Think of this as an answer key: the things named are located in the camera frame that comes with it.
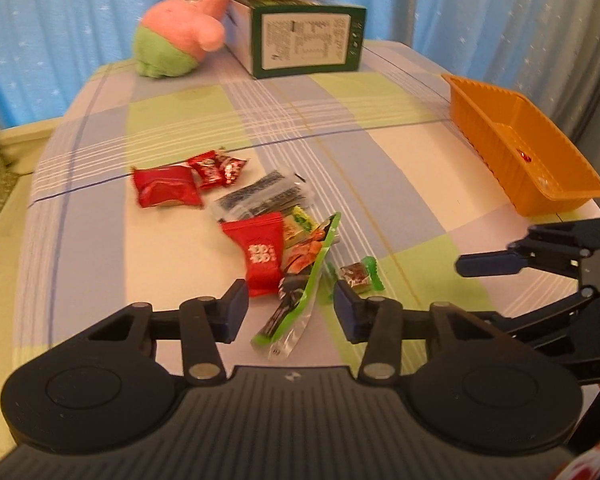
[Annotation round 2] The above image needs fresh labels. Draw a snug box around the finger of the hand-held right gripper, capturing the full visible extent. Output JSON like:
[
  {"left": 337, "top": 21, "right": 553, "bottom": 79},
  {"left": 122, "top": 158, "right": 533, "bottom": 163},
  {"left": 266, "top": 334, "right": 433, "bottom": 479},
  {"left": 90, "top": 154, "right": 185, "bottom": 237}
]
[
  {"left": 472, "top": 284, "right": 600, "bottom": 343},
  {"left": 456, "top": 218, "right": 600, "bottom": 282}
]

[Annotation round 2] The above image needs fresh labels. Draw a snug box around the clear packet of dark snack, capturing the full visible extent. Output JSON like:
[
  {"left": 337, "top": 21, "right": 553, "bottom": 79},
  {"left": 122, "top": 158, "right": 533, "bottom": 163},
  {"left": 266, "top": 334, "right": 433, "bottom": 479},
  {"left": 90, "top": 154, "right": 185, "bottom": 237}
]
[
  {"left": 212, "top": 169, "right": 287, "bottom": 223},
  {"left": 250, "top": 174, "right": 309, "bottom": 221}
]

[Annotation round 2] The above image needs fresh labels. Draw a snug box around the small red candy packet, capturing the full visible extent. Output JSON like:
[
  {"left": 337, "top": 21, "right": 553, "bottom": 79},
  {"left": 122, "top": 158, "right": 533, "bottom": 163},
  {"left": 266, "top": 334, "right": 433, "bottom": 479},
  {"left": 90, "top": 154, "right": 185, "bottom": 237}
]
[
  {"left": 220, "top": 155, "right": 249, "bottom": 186},
  {"left": 187, "top": 152, "right": 227, "bottom": 191}
]

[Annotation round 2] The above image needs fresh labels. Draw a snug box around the plain red snack packet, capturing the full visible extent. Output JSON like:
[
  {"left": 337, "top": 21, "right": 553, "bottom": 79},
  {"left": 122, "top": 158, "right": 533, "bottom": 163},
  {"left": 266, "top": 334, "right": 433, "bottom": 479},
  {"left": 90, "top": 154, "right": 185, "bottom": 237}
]
[{"left": 131, "top": 163, "right": 204, "bottom": 209}]

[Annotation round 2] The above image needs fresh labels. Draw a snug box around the small yellow green packet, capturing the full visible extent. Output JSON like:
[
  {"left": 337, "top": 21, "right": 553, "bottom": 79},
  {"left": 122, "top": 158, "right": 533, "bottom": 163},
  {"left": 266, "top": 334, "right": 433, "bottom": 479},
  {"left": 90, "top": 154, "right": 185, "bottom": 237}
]
[{"left": 282, "top": 205, "right": 316, "bottom": 249}]

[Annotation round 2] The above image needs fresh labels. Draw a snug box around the pale yellow sheet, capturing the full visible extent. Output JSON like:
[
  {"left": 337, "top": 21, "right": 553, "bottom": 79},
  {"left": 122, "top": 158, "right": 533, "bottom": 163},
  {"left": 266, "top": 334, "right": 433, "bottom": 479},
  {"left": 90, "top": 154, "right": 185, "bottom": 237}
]
[{"left": 0, "top": 172, "right": 46, "bottom": 467}]

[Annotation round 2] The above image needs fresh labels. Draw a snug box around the pink starfish plush toy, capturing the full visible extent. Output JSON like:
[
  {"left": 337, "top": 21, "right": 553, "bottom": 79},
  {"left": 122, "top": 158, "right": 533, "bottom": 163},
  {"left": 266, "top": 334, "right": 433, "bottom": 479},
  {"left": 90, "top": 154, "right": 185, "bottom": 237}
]
[{"left": 132, "top": 0, "right": 234, "bottom": 80}]

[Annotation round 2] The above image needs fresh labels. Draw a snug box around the red snack packet white print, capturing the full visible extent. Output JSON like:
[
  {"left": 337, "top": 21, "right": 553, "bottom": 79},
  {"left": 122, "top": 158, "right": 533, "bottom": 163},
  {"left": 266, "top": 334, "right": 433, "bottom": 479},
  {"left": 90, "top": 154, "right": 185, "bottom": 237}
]
[{"left": 222, "top": 212, "right": 286, "bottom": 299}]

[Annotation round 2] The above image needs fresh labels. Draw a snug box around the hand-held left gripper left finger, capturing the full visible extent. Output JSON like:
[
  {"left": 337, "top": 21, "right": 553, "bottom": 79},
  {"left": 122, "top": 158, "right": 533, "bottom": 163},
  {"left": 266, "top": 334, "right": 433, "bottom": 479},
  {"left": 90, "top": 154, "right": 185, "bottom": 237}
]
[{"left": 86, "top": 279, "right": 252, "bottom": 387}]

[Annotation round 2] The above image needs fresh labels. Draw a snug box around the blue star curtain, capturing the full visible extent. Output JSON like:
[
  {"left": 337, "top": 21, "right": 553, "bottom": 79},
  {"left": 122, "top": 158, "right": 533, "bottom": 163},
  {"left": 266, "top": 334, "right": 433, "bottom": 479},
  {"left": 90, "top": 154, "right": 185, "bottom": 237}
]
[{"left": 0, "top": 0, "right": 600, "bottom": 142}]

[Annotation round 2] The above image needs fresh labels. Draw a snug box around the green cardboard box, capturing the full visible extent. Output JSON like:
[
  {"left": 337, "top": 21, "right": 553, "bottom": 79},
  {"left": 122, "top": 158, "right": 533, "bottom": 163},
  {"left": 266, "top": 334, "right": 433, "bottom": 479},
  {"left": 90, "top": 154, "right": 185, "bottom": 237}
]
[{"left": 228, "top": 0, "right": 369, "bottom": 80}]

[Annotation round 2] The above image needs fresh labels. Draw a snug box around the small green brown candy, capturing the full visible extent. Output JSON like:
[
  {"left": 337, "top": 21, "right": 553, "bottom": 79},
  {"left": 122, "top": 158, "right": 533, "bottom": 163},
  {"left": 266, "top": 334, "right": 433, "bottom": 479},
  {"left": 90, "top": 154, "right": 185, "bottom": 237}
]
[{"left": 338, "top": 255, "right": 385, "bottom": 294}]

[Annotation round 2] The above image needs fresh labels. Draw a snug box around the long green snack packet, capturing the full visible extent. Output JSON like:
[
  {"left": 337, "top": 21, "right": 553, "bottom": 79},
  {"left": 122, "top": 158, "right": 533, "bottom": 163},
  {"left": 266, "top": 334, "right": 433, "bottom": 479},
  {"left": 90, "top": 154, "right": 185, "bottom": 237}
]
[{"left": 250, "top": 212, "right": 342, "bottom": 359}]

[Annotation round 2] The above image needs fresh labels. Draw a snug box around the orange plastic basket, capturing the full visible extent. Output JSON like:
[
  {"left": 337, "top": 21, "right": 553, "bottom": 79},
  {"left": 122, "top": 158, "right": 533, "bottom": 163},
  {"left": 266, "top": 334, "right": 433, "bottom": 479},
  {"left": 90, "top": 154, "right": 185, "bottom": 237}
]
[{"left": 440, "top": 73, "right": 600, "bottom": 217}]

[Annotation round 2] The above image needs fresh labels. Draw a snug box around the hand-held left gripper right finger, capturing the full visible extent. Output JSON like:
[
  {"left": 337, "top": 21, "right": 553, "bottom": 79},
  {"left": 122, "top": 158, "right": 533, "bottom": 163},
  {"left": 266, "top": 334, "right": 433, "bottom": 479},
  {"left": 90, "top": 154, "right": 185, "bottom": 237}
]
[{"left": 333, "top": 279, "right": 502, "bottom": 384}]

